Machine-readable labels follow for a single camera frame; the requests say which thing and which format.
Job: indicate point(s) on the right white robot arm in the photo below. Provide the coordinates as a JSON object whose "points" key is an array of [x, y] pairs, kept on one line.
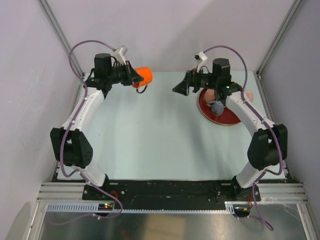
{"points": [[269, 141]]}

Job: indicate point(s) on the pink mug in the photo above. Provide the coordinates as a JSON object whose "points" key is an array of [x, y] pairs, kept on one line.
{"points": [[209, 95]]}

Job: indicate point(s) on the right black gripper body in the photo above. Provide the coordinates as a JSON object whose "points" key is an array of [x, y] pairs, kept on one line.
{"points": [[201, 80]]}

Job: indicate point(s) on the orange mug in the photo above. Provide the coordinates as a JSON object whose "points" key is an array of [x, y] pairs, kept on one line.
{"points": [[147, 75]]}

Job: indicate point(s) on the pale pink cup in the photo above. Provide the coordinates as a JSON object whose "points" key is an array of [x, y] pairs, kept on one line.
{"points": [[249, 95]]}

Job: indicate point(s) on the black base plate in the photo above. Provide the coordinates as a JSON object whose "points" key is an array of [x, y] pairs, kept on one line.
{"points": [[178, 195]]}

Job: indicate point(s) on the left aluminium frame post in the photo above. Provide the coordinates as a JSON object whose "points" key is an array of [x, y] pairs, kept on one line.
{"points": [[56, 27]]}

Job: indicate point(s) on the aluminium rail bar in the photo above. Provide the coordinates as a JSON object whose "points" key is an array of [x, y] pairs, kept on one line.
{"points": [[282, 193]]}

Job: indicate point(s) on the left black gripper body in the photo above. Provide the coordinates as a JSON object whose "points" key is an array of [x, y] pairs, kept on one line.
{"points": [[121, 75]]}

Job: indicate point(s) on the right aluminium frame post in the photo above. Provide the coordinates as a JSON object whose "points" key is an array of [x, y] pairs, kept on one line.
{"points": [[280, 34]]}

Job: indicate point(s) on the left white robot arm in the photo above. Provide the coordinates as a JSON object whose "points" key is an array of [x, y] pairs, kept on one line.
{"points": [[71, 147]]}

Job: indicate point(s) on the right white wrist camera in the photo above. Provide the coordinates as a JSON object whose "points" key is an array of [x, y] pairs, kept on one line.
{"points": [[200, 59]]}

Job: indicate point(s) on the aluminium frame post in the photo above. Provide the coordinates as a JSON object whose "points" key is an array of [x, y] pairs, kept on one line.
{"points": [[280, 34], [56, 27]]}

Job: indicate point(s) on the grey mug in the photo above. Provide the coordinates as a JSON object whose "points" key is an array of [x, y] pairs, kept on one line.
{"points": [[217, 107]]}

